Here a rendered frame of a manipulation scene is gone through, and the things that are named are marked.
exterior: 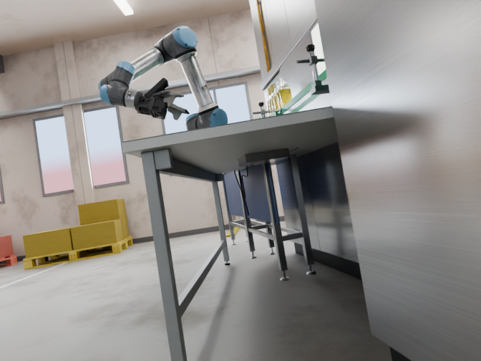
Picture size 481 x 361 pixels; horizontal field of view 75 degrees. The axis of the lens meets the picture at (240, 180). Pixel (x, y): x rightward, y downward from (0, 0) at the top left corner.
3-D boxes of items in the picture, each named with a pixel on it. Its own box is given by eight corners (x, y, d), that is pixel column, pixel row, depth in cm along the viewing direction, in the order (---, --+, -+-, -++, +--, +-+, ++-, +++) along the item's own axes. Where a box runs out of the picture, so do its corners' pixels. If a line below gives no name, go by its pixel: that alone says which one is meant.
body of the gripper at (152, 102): (166, 120, 131) (138, 115, 131) (171, 102, 133) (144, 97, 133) (162, 112, 123) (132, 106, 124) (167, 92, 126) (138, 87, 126)
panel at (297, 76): (376, 55, 122) (361, -30, 123) (370, 56, 121) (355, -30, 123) (291, 117, 210) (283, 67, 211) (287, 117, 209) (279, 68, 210)
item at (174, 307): (172, 379, 98) (139, 152, 100) (225, 264, 248) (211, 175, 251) (201, 375, 97) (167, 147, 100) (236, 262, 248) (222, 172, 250)
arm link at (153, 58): (160, 40, 170) (89, 81, 140) (172, 31, 162) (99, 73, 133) (172, 60, 174) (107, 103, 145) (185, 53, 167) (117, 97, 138)
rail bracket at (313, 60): (352, 103, 110) (341, 40, 111) (308, 107, 106) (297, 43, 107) (344, 107, 114) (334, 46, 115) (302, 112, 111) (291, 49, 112)
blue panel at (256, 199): (306, 218, 182) (295, 146, 184) (278, 223, 178) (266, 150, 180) (245, 211, 337) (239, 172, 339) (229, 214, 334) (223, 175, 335)
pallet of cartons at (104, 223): (142, 243, 491) (135, 197, 494) (112, 256, 392) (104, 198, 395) (61, 255, 498) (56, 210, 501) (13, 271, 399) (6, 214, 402)
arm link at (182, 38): (215, 132, 177) (175, 34, 163) (233, 126, 167) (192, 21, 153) (200, 139, 169) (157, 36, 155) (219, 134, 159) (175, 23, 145)
